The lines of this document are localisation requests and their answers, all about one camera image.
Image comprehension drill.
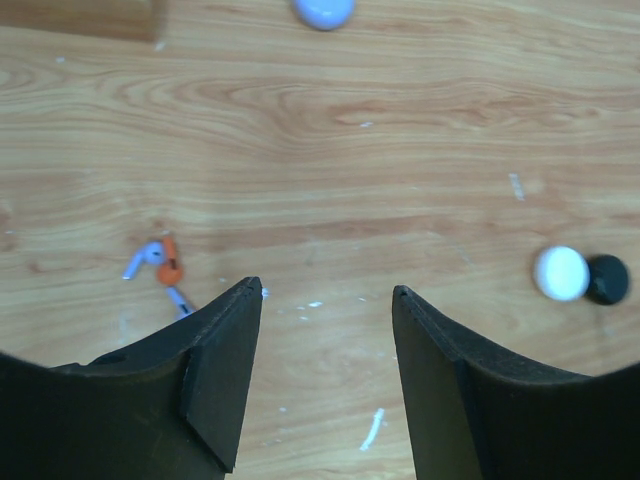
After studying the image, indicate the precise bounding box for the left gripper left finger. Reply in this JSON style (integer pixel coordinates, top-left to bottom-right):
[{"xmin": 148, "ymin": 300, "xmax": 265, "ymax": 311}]
[{"xmin": 1, "ymin": 277, "xmax": 262, "ymax": 479}]

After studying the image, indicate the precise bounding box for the white earbud charging case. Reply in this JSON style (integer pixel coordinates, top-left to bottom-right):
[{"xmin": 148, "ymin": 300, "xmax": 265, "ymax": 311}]
[{"xmin": 533, "ymin": 245, "xmax": 590, "ymax": 302}]

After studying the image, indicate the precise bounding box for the black earbud charging case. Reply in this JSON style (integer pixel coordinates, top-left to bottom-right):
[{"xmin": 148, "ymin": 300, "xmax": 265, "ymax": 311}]
[{"xmin": 586, "ymin": 254, "xmax": 631, "ymax": 306}]

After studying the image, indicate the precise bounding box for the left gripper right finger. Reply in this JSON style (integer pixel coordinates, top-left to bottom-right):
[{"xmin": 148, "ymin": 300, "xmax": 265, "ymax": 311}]
[{"xmin": 392, "ymin": 285, "xmax": 639, "ymax": 479}]

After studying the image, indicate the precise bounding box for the purple earbud charging case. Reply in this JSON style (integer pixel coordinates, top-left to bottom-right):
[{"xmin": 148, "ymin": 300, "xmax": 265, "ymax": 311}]
[{"xmin": 292, "ymin": 0, "xmax": 356, "ymax": 31}]

